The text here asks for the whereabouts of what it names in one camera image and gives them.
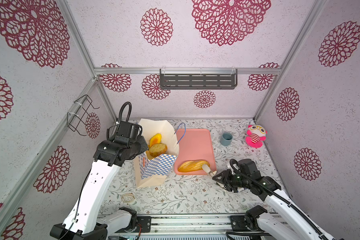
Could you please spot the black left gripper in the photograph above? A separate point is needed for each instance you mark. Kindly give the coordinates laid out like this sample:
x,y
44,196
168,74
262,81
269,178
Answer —
x,y
140,140

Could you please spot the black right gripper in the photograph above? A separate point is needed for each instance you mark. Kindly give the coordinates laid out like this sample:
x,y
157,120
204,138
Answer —
x,y
224,179

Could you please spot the yellow small bread roll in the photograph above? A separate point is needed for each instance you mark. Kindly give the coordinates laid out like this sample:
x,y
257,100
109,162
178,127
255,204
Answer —
x,y
156,139

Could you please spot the steel tongs cream tips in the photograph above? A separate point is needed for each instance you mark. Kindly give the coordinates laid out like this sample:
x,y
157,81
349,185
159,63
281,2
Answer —
x,y
209,172

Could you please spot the sliced toast bread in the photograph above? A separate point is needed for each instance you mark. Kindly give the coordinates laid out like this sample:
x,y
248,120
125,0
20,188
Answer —
x,y
158,149

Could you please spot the checkered paper bag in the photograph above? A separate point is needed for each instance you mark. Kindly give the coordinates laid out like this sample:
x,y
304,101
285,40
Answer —
x,y
152,172

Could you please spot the long baguette bread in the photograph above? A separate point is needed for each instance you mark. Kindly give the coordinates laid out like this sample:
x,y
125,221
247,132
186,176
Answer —
x,y
191,166

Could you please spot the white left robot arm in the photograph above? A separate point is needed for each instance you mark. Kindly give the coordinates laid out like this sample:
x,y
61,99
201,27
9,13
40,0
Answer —
x,y
83,223

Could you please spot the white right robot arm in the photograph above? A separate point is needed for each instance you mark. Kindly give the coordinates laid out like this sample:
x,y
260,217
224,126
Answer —
x,y
296,218

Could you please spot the teal ceramic cup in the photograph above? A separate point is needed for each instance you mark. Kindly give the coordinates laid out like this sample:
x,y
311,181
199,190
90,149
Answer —
x,y
226,139

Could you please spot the pink plush owl toy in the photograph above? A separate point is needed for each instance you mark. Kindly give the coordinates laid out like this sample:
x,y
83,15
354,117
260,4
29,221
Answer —
x,y
256,134

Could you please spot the pink plastic tray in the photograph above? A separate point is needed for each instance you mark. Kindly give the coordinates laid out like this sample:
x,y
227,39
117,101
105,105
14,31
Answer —
x,y
194,145

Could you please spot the cream tape roll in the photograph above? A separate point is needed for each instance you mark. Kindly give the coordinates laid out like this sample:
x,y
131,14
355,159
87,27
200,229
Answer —
x,y
128,198

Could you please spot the black wire wall basket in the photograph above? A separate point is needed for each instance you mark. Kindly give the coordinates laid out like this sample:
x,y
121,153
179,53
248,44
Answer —
x,y
77,117

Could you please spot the grey wall shelf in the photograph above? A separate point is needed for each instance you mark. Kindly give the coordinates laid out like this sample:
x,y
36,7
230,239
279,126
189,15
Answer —
x,y
198,79

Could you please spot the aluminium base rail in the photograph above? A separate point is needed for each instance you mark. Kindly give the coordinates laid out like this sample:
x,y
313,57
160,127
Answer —
x,y
213,223

